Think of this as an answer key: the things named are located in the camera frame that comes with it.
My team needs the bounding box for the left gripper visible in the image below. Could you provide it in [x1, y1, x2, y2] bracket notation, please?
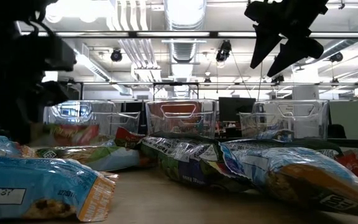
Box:
[0, 18, 81, 144]

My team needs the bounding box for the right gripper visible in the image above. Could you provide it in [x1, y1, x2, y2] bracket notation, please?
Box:
[244, 0, 329, 78]

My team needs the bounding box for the green red granola bar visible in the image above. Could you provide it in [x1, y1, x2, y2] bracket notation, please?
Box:
[44, 123, 101, 147]

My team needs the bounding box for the multicoloured granola bar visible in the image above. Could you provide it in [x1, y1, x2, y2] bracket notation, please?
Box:
[140, 133, 251, 193]

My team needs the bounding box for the black speaker box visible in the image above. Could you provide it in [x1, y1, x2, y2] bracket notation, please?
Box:
[68, 81, 83, 100]

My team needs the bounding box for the black ceiling spot lamp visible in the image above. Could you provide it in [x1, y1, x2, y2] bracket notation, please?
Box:
[109, 48, 124, 63]
[328, 51, 344, 63]
[270, 74, 286, 85]
[214, 39, 233, 63]

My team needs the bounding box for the thin black crossbeam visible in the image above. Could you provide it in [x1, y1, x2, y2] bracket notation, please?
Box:
[73, 81, 358, 86]

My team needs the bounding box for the clear plastic bin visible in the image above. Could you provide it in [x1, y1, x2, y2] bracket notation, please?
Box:
[144, 98, 217, 140]
[43, 100, 141, 147]
[239, 99, 329, 147]

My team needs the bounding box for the black monitor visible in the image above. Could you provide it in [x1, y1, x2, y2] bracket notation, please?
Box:
[218, 96, 257, 123]

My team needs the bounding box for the black overhead crossbeam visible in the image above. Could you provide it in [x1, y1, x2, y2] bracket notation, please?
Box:
[16, 30, 358, 40]

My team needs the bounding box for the dark office chair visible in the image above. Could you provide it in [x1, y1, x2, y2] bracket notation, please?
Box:
[327, 123, 347, 139]

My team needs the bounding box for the grey office partition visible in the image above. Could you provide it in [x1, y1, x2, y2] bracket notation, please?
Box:
[328, 99, 358, 141]

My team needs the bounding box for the ceiling air duct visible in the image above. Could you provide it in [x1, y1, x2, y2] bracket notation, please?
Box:
[163, 0, 208, 65]

